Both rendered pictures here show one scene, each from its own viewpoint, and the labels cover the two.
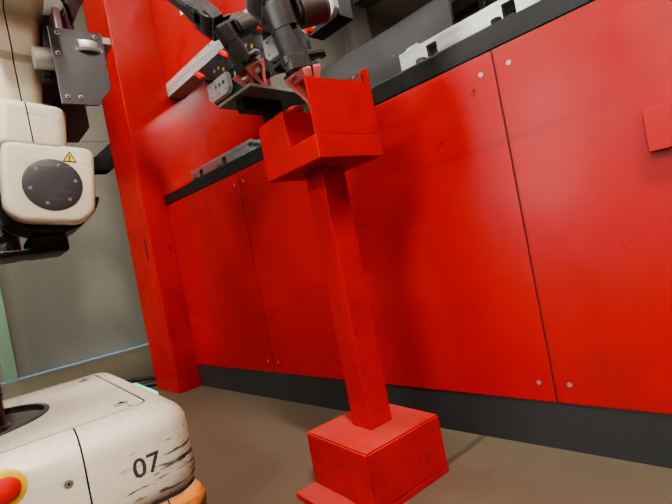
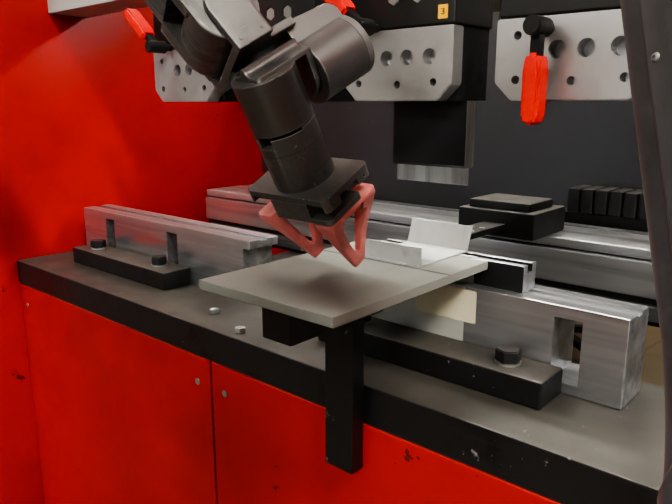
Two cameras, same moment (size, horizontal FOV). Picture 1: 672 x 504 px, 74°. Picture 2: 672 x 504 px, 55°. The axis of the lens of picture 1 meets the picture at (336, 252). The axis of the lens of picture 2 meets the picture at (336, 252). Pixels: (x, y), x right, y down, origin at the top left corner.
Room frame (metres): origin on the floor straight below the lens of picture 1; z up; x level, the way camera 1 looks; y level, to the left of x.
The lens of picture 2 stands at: (0.76, 0.18, 1.17)
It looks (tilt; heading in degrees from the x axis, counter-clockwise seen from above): 13 degrees down; 356
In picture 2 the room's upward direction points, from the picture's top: straight up
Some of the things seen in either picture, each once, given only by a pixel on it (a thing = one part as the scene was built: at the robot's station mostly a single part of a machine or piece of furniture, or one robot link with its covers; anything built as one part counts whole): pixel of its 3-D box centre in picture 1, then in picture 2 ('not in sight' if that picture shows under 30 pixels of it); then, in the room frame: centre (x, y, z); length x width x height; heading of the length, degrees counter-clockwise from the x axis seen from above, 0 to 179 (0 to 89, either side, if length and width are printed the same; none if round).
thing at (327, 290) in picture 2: (268, 100); (351, 274); (1.43, 0.12, 1.00); 0.26 x 0.18 x 0.01; 134
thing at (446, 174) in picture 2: not in sight; (432, 142); (1.53, 0.01, 1.13); 0.10 x 0.02 x 0.10; 44
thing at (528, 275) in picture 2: not in sight; (450, 262); (1.51, -0.01, 0.98); 0.20 x 0.03 x 0.03; 44
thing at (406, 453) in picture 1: (367, 456); not in sight; (0.92, 0.02, 0.06); 0.25 x 0.20 x 0.12; 127
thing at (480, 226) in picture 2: not in sight; (487, 221); (1.65, -0.10, 1.01); 0.26 x 0.12 x 0.05; 134
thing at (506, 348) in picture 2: not in sight; (508, 355); (1.39, -0.04, 0.91); 0.03 x 0.03 x 0.02
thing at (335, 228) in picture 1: (348, 296); not in sight; (0.94, -0.01, 0.39); 0.06 x 0.06 x 0.54; 37
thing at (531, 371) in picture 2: not in sight; (427, 352); (1.46, 0.03, 0.89); 0.30 x 0.05 x 0.03; 44
